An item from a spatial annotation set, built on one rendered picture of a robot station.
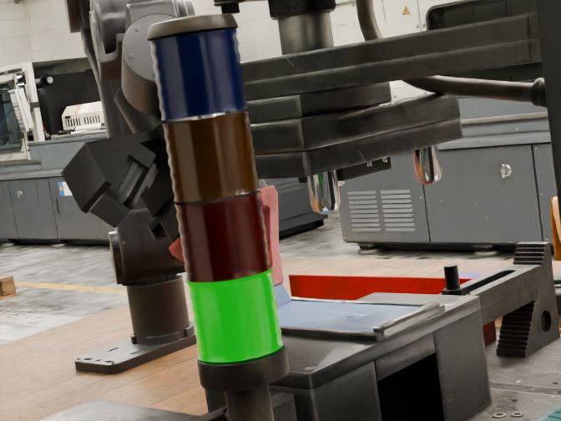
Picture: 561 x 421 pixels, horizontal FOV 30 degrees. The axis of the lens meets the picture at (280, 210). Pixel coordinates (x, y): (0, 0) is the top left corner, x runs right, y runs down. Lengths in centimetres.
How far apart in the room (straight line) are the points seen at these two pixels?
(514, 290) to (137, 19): 39
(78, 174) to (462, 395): 33
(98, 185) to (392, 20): 573
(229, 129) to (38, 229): 947
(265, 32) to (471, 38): 943
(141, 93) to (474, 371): 33
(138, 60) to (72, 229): 866
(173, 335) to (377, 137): 49
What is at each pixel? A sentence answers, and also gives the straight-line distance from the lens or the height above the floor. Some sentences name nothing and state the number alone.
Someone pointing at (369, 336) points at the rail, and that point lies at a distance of 71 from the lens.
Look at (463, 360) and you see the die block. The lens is 79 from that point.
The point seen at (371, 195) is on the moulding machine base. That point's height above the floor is 39.
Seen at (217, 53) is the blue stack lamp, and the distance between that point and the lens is 44.
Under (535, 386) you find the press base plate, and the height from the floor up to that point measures 90.
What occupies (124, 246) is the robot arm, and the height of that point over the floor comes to 102.
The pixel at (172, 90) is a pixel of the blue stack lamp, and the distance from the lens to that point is 44.
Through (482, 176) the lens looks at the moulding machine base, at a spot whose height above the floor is 48.
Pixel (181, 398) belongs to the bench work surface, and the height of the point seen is 90.
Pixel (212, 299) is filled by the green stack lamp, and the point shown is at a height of 108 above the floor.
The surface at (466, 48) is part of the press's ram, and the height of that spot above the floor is 117.
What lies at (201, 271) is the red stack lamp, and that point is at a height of 109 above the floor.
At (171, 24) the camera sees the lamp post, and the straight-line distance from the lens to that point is 44.
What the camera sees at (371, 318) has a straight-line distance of 76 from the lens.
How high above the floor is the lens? 116
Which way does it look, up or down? 7 degrees down
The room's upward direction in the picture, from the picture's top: 8 degrees counter-clockwise
